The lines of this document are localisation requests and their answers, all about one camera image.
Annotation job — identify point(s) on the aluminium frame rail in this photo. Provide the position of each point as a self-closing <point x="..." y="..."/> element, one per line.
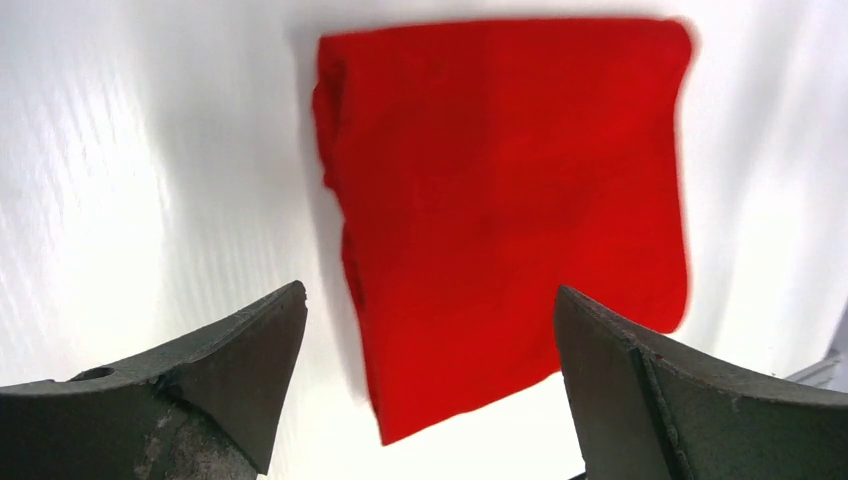
<point x="829" y="373"/>

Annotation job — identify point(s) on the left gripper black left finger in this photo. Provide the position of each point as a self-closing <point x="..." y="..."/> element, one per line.
<point x="205" y="405"/>

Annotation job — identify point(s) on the red t shirt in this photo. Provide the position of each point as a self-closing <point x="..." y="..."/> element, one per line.
<point x="478" y="167"/>

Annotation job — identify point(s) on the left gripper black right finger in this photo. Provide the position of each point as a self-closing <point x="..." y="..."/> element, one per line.
<point x="645" y="406"/>

